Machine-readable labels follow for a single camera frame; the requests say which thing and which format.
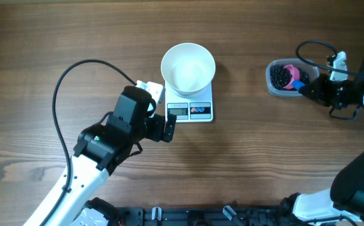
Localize pink scoop blue handle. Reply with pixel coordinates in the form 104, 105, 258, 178
283, 65, 305, 91

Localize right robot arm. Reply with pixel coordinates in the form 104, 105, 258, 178
292, 59, 364, 225

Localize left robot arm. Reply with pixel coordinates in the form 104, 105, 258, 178
26, 82, 176, 225

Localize white digital kitchen scale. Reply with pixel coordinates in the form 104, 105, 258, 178
165, 83, 214, 123

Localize white bowl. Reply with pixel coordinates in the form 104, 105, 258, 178
161, 43, 216, 96

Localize black beans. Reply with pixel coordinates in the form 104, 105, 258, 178
270, 64, 310, 91

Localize clear plastic container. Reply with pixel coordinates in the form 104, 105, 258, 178
265, 58, 319, 97

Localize black left camera cable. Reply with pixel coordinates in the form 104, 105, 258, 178
39, 59, 137, 226

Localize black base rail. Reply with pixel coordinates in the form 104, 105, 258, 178
72, 196, 296, 226

